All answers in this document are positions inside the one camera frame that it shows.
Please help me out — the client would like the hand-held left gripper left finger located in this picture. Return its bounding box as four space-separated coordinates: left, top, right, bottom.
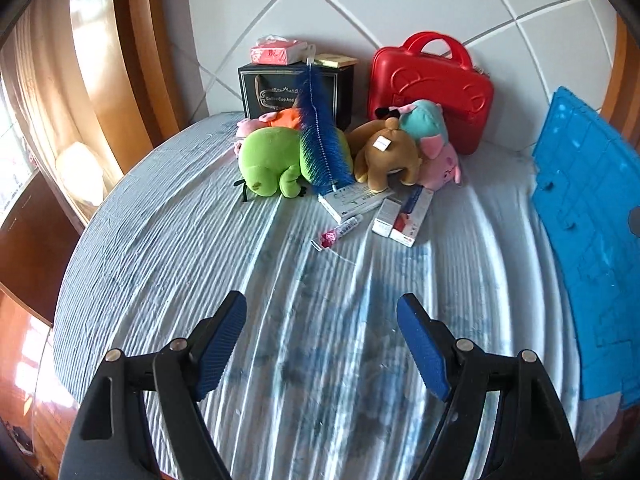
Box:
59 289 249 480

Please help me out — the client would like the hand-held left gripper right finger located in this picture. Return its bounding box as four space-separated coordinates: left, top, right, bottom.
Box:
396 291 584 480

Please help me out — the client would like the blue plastic storage crate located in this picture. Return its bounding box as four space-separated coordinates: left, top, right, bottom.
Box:
531 86 640 402

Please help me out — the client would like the red and white carton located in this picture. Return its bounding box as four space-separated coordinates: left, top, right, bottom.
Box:
389 186 435 248

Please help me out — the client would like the white and grey carton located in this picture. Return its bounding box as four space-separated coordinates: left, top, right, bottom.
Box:
371 197 404 239

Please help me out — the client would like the pink labelled ointment tube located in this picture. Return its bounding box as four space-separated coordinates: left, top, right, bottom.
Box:
312 212 364 251

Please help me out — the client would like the flat white blister box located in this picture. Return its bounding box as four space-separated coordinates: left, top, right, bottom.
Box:
318 182 396 226

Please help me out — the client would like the green frog plush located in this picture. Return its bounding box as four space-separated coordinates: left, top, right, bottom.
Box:
233 127 351 202

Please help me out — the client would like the brown bear plush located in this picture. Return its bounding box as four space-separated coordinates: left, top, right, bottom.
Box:
347 117 424 194

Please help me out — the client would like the dark wooden bedside cabinet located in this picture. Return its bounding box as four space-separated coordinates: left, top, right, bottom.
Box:
0 170 83 328

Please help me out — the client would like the teal and pink pig plush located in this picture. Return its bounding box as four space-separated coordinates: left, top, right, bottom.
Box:
397 100 464 191

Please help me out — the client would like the blue bottle brush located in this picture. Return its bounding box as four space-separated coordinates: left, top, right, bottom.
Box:
298 45 354 196

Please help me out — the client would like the black gift box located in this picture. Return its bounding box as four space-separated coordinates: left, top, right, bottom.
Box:
237 62 355 131

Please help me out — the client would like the red hard carry case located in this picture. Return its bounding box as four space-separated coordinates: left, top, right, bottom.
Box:
369 31 496 156

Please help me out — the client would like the pink tissue pack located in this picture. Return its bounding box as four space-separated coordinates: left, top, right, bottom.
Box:
250 36 308 66

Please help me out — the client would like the flat gold box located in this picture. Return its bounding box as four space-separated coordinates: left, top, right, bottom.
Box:
314 54 360 69

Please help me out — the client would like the beige curtain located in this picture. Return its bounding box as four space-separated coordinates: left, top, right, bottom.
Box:
0 0 126 221

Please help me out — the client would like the white padded headboard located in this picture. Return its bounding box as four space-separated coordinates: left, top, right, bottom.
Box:
185 0 619 151

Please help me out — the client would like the wooden headboard frame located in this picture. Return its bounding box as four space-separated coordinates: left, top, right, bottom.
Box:
67 0 202 161

